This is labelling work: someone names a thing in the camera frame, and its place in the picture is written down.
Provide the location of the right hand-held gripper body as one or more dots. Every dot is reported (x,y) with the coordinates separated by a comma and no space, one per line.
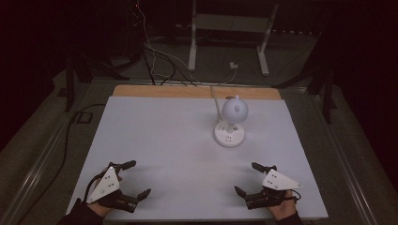
(278,182)

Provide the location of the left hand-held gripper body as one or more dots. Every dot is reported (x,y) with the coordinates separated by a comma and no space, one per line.
(108,184)

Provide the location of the person's left hand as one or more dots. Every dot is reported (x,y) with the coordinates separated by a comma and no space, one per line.
(100,208)

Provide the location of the person's right hand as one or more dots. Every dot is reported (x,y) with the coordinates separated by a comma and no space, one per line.
(285,208)

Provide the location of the white table sheet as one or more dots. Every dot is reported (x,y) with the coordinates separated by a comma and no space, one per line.
(172,140)

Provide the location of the white round desk lamp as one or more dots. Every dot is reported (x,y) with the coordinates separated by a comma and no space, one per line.
(234,111)

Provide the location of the wooden table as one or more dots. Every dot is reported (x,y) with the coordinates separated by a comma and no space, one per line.
(187,91)

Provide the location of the black stand legs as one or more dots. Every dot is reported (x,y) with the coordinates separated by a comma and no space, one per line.
(69,90)
(327,100)

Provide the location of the white plug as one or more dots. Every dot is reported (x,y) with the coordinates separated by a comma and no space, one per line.
(233,65)

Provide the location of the white metal stand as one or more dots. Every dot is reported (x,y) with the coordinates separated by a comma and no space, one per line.
(192,47)

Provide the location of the grey metal rail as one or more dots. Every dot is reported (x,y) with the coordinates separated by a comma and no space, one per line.
(344,168)
(37,168)

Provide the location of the black square frame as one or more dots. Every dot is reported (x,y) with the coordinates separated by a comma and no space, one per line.
(78,117)

